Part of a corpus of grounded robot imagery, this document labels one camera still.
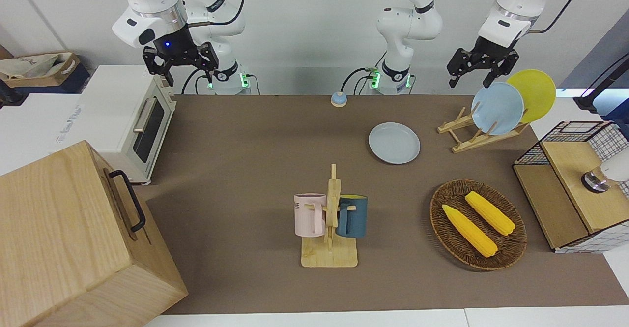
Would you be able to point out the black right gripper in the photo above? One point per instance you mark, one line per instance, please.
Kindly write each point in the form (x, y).
(179, 46)

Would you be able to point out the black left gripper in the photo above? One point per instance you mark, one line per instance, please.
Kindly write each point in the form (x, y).
(484, 54)

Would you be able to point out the gray round plate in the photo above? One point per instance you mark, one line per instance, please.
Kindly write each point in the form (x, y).
(394, 143)

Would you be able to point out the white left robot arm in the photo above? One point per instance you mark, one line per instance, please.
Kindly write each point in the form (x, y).
(410, 22)

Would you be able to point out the light blue plate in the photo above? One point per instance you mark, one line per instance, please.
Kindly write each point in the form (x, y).
(497, 108)

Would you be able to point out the wooden plate rack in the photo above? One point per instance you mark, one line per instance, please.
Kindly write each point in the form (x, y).
(467, 142)

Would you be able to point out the yellow plate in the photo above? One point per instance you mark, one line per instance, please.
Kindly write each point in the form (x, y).
(535, 93)

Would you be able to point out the white toaster oven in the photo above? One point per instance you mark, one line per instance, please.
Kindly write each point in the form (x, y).
(115, 110)

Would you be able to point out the brown table mat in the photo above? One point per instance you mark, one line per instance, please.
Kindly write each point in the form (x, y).
(236, 194)

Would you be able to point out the cardboard box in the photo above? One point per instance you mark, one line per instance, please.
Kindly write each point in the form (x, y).
(61, 74)

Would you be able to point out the yellow corn cob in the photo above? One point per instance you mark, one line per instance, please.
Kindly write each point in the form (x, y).
(490, 213)
(469, 230)

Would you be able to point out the small blue round bell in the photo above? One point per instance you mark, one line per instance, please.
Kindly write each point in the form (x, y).
(339, 100)

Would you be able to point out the wooden basket lid board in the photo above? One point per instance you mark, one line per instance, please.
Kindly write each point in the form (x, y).
(572, 169)

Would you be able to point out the brown wicker basket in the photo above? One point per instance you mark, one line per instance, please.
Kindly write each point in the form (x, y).
(452, 238)

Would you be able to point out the beige cloth bag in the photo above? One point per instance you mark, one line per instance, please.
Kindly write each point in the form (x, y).
(29, 65)

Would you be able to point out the white cylinder bottle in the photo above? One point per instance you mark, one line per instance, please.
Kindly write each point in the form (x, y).
(614, 169)

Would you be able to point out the teal mug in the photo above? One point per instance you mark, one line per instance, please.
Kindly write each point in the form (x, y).
(355, 216)

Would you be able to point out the pink mug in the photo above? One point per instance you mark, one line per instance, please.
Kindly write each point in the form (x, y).
(308, 216)

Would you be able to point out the large wooden box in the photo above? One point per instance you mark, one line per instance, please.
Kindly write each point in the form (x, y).
(64, 238)

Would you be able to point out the wooden mug stand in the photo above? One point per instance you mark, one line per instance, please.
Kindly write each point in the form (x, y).
(330, 255)

